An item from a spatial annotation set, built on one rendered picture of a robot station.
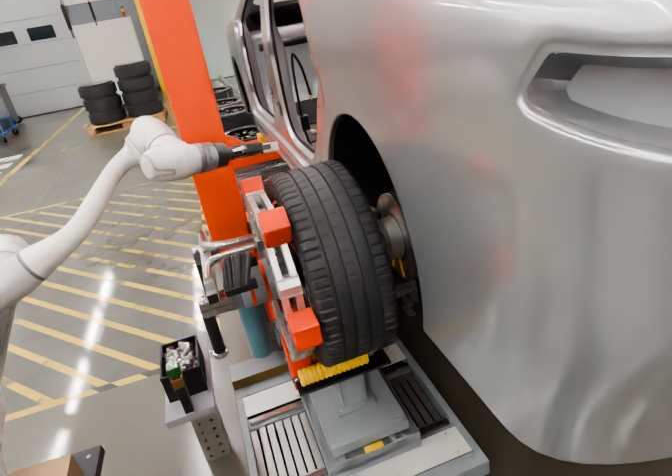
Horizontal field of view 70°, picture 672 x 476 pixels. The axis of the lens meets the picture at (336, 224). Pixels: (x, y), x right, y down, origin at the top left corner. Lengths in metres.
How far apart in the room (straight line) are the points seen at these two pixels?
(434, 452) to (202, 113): 1.52
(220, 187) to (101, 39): 10.70
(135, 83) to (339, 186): 8.52
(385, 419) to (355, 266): 0.77
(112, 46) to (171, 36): 10.66
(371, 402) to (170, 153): 1.18
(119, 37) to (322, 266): 11.41
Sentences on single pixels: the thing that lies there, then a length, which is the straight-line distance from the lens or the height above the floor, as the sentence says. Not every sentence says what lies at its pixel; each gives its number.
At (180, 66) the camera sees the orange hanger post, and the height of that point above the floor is 1.51.
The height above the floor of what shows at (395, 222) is 0.92.
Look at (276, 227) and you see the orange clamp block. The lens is 1.28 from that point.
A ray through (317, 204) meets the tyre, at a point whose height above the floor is 1.13.
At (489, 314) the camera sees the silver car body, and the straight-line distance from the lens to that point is 1.04.
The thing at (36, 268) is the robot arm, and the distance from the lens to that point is 1.49.
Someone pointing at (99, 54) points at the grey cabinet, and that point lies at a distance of 12.54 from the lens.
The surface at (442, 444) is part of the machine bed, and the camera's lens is 2.03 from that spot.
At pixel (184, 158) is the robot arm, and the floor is 1.31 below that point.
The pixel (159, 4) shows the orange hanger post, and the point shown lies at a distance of 1.84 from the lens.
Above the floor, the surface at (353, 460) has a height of 0.16.
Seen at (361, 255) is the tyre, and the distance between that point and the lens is 1.32.
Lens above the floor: 1.66
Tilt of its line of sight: 26 degrees down
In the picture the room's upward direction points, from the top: 10 degrees counter-clockwise
